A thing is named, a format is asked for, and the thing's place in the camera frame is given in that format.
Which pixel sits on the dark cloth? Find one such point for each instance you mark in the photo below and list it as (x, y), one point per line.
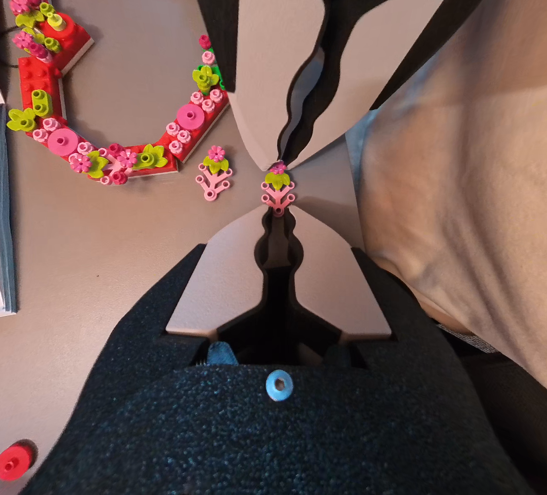
(513, 418)

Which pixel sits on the grey woven cloth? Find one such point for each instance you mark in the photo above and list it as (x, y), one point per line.
(474, 341)

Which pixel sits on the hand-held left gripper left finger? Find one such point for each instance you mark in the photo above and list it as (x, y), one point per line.
(218, 281)

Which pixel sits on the red round brick piece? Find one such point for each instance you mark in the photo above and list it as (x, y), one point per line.
(13, 463)

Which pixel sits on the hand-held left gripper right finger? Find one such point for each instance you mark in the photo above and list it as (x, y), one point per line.
(342, 290)

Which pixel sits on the pink branch piece with flower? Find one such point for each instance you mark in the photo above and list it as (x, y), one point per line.
(277, 191)
(213, 181)

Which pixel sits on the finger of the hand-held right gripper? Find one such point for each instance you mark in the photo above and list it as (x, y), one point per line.
(269, 33)
(384, 54)

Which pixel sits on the red brick wreath with flowers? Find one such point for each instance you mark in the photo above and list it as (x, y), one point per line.
(36, 76)

